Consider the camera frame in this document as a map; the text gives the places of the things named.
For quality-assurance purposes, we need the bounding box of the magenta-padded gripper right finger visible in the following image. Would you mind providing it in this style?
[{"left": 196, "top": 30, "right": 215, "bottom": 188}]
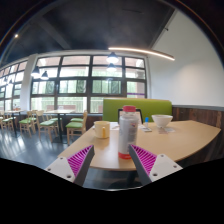
[{"left": 127, "top": 143, "right": 184, "bottom": 187}]

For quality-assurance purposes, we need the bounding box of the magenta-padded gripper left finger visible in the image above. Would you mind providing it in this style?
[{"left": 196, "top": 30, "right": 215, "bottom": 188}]
[{"left": 44, "top": 144, "right": 96, "bottom": 188}]

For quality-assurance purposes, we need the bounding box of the clear red-capped drink bottle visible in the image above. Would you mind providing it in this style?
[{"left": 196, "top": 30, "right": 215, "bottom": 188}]
[{"left": 117, "top": 105, "right": 140, "bottom": 160}]

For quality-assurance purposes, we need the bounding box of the flat round red coaster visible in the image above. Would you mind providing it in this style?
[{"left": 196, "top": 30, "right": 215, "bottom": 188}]
[{"left": 117, "top": 152, "right": 133, "bottom": 161}]

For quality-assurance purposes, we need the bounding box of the group of green-seated wooden chairs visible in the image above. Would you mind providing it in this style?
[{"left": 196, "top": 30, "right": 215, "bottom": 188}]
[{"left": 0, "top": 109, "right": 89, "bottom": 145}]

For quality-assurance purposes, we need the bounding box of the white ceramic bowl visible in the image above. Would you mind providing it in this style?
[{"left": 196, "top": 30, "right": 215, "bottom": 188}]
[{"left": 151, "top": 114, "right": 174, "bottom": 129}]

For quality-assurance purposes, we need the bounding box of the wooden dining table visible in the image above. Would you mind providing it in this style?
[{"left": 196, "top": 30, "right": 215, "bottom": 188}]
[
  {"left": 2, "top": 109, "right": 26, "bottom": 138},
  {"left": 43, "top": 108, "right": 76, "bottom": 144}
]

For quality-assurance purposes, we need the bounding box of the pale yellow mug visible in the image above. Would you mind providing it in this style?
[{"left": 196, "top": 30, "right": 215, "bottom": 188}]
[{"left": 93, "top": 120, "right": 111, "bottom": 139}]

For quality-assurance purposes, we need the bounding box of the green upholstered bench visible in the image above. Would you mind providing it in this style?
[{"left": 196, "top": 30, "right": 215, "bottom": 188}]
[{"left": 102, "top": 98, "right": 173, "bottom": 123}]

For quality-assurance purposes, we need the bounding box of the large black-framed window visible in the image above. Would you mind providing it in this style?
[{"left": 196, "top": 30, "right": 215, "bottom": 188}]
[{"left": 0, "top": 54, "right": 148, "bottom": 115}]

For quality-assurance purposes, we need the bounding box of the curved linear ceiling light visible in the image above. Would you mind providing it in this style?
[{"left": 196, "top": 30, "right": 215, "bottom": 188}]
[{"left": 108, "top": 46, "right": 176, "bottom": 62}]

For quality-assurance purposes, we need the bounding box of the group of dark pendant lamps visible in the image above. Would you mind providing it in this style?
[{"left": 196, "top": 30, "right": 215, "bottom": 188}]
[{"left": 30, "top": 51, "right": 120, "bottom": 81}]

